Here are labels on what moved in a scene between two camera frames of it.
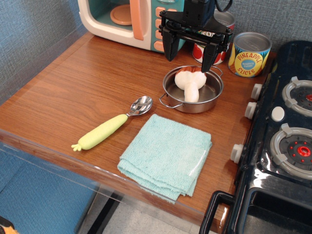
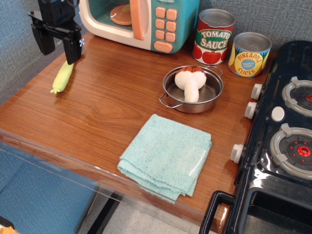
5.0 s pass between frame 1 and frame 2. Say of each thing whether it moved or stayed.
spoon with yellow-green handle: moved
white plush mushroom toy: stayed
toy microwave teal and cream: stayed
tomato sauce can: stayed
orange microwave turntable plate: stayed
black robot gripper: moved
